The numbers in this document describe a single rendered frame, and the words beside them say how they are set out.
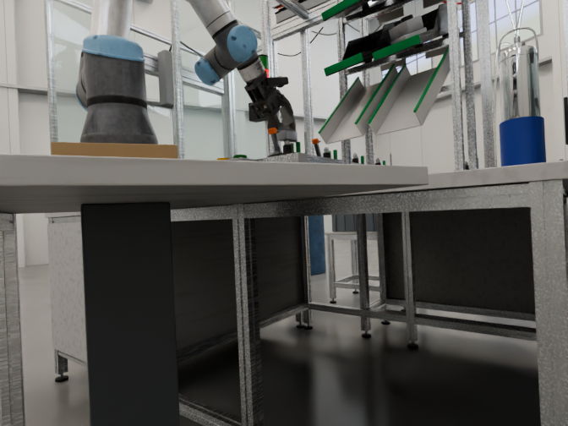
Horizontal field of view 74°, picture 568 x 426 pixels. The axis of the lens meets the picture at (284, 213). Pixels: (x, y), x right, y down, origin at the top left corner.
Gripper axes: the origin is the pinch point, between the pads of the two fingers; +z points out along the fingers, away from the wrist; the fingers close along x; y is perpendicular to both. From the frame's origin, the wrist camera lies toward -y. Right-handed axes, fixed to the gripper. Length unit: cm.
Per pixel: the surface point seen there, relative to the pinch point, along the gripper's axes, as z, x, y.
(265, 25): -24, -18, -41
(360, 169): -20, 52, 55
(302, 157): -1.5, 16.9, 22.0
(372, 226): 158, -54, -104
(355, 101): -0.2, 23.4, -6.0
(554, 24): 327, 65, -798
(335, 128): -0.2, 21.2, 7.4
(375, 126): -1.1, 35.5, 12.3
